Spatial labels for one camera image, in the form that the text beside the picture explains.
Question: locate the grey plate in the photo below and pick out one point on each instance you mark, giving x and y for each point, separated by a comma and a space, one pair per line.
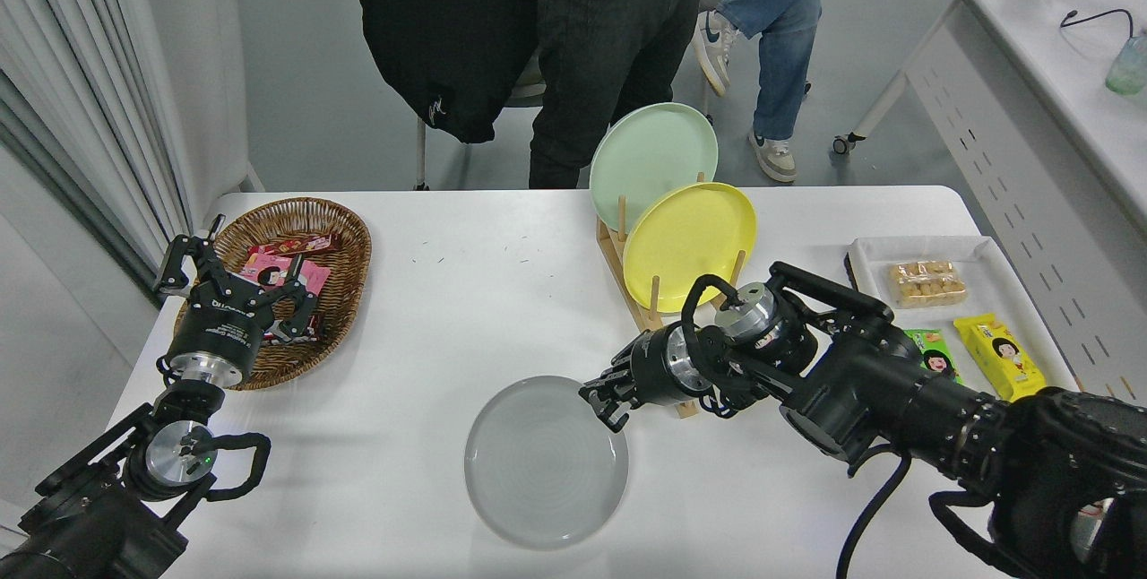
538, 471

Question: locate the dark red snack bar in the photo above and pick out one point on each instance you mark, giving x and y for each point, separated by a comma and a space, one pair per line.
320, 325

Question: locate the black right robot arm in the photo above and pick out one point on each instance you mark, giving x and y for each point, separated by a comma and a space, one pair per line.
878, 391

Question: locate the yellow snack packet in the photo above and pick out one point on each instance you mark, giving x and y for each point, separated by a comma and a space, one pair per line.
999, 355

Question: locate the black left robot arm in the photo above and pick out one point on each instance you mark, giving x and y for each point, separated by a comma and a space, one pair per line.
90, 525

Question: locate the brown wicker basket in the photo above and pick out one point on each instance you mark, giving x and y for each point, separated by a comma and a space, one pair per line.
340, 292

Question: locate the black jacket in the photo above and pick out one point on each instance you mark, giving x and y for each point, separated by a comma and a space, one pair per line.
439, 23

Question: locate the clear peanut snack packet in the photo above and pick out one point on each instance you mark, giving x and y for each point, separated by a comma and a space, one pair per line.
927, 283

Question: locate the pale green plate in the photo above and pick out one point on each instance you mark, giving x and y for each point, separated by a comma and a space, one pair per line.
654, 158

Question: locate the pale green glass jar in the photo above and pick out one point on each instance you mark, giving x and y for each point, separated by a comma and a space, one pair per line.
1127, 68

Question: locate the seated person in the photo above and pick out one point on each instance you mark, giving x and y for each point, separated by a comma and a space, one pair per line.
789, 32

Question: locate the yellow plate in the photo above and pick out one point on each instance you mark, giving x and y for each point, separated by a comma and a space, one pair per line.
690, 238

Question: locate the pink snack packet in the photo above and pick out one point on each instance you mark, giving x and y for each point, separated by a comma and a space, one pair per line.
314, 279

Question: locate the white curtain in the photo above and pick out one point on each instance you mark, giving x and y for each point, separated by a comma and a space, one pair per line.
63, 41

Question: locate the green snack packet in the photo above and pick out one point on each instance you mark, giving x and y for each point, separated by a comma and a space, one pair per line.
936, 355

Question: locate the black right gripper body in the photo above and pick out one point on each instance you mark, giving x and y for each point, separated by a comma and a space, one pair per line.
654, 368

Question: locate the standing person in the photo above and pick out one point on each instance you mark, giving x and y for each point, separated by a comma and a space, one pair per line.
609, 41

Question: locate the grey chair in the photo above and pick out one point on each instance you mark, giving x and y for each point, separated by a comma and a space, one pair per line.
421, 158

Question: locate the white tray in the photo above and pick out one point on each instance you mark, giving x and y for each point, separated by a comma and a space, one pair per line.
990, 292

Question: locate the wooden plate rack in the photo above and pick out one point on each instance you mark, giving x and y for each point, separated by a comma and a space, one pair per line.
639, 310

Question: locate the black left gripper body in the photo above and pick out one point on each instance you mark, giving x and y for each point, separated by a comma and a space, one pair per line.
219, 332

